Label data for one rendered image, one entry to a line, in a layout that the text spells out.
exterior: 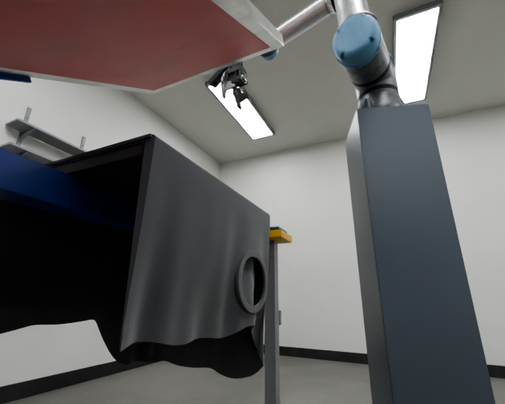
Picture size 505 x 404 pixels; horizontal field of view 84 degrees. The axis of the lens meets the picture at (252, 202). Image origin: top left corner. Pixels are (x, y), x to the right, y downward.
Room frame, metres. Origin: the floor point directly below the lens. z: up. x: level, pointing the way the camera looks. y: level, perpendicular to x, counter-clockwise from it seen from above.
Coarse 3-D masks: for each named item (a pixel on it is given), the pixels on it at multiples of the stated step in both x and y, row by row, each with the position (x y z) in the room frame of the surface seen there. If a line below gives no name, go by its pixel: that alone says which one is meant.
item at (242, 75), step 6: (234, 66) 0.94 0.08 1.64; (240, 66) 0.92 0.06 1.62; (228, 72) 0.93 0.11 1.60; (234, 72) 0.93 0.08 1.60; (240, 72) 0.93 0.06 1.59; (228, 78) 0.95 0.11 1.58; (234, 78) 0.94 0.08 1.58; (240, 78) 0.93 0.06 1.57; (246, 78) 0.97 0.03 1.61; (240, 84) 0.98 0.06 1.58; (246, 84) 0.98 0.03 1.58
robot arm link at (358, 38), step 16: (336, 0) 0.60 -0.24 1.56; (352, 0) 0.56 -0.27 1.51; (352, 16) 0.54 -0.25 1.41; (368, 16) 0.52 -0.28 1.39; (336, 32) 0.60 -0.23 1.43; (352, 32) 0.55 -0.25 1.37; (368, 32) 0.53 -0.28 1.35; (336, 48) 0.58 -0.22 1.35; (352, 48) 0.55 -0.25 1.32; (368, 48) 0.54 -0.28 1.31; (384, 48) 0.57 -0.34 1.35; (352, 64) 0.59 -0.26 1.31; (368, 64) 0.59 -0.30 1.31; (384, 64) 0.61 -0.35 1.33; (352, 80) 0.67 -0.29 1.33; (368, 80) 0.64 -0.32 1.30
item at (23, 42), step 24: (0, 24) 0.38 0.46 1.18; (24, 24) 0.39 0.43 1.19; (48, 24) 0.40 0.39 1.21; (0, 48) 0.45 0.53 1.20; (24, 48) 0.47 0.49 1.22; (48, 48) 0.49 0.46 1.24; (72, 48) 0.50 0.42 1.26; (96, 48) 0.52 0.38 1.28; (120, 48) 0.55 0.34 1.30; (48, 72) 0.60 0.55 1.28; (72, 72) 0.63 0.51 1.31; (96, 72) 0.66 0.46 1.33; (120, 72) 0.69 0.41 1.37; (144, 72) 0.73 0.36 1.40; (168, 72) 0.77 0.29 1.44; (192, 72) 0.82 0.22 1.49
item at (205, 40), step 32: (0, 0) 0.32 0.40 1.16; (32, 0) 0.33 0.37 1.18; (64, 0) 0.35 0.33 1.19; (96, 0) 0.36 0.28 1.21; (128, 0) 0.37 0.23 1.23; (160, 0) 0.39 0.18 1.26; (192, 0) 0.41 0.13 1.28; (96, 32) 0.46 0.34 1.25; (128, 32) 0.48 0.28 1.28; (160, 32) 0.50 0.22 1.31; (192, 32) 0.53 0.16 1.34; (224, 32) 0.56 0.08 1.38; (192, 64) 0.74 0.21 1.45
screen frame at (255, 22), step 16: (224, 0) 0.42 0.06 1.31; (240, 0) 0.45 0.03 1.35; (240, 16) 0.50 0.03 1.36; (256, 16) 0.53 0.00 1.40; (256, 32) 0.59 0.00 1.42; (272, 32) 0.63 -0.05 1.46; (272, 48) 0.74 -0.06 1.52; (224, 64) 0.80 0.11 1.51; (64, 80) 0.67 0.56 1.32; (80, 80) 0.70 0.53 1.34
